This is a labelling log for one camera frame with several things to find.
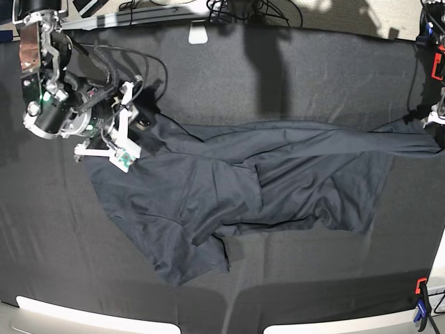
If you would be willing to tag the dark navy t-shirt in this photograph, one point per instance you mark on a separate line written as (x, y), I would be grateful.
(195, 185)

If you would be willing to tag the blue red clamp front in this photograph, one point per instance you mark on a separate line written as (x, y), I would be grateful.
(423, 307)

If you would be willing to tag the red clamp right rear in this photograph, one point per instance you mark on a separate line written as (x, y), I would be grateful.
(437, 71)

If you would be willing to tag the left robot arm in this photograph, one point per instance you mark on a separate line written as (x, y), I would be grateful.
(431, 34)

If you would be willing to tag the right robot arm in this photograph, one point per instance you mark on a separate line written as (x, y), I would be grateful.
(61, 104)

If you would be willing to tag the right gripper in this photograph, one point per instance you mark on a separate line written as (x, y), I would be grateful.
(86, 111)

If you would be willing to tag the black table cloth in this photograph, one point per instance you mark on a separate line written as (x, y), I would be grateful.
(58, 246)

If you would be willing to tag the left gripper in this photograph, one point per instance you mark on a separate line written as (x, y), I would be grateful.
(436, 116)

